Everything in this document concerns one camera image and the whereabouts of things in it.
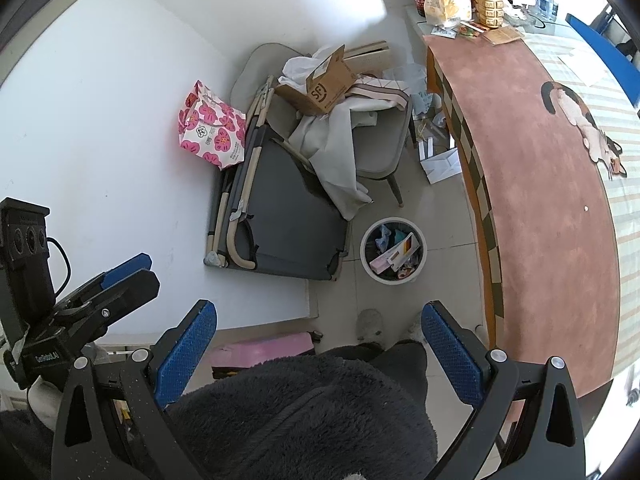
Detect cat print table mat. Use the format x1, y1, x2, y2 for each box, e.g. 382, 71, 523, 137
425, 30, 640, 396

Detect brown paper packet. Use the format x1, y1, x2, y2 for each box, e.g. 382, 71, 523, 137
482, 27, 524, 46

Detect person's dark fleece clothing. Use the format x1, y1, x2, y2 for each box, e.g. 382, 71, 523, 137
167, 340, 438, 480

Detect white folded paper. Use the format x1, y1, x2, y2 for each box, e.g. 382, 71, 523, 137
420, 147, 463, 185

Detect cream flat board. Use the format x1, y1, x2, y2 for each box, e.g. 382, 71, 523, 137
345, 40, 391, 77

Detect pink flat box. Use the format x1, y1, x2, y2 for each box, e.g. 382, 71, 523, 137
210, 332, 317, 378

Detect pink flower print bag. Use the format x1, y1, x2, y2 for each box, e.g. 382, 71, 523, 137
177, 80, 248, 170

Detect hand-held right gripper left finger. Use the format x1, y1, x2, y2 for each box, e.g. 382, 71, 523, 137
50, 300, 219, 480

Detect white trash bin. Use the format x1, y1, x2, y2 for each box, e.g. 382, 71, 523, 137
360, 217, 428, 286

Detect blue chair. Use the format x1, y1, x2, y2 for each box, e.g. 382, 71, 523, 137
567, 14, 640, 106

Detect striped cloth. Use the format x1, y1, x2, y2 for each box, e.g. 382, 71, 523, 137
345, 74, 411, 111

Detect grey folding cot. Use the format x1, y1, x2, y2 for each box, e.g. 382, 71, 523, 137
204, 75, 351, 282

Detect person's left forearm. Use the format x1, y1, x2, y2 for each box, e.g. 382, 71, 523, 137
0, 380, 57, 480

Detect cardboard box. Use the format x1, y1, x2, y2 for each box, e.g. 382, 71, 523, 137
274, 45, 357, 116

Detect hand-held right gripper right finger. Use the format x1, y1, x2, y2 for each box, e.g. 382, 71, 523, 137
421, 300, 586, 480

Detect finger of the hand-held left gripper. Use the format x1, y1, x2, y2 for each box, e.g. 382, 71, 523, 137
75, 253, 153, 295
55, 269, 161, 333

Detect colour striped white box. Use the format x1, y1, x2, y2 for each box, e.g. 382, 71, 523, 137
387, 232, 419, 271

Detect black cable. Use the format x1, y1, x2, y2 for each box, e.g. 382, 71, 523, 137
47, 237, 72, 302

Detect grey upholstered chair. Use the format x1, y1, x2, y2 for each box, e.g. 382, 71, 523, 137
231, 42, 416, 208

